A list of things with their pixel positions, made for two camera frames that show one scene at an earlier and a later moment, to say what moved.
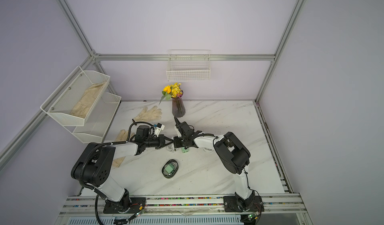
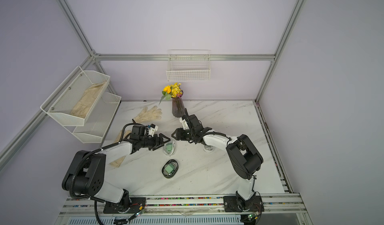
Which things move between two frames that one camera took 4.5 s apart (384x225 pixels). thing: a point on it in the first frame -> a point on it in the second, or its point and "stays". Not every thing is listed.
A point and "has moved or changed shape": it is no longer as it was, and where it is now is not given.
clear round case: [207, 150] stays
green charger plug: [184, 150] has moved or changed shape
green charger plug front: [169, 168] stays
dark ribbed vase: [178, 109] stays
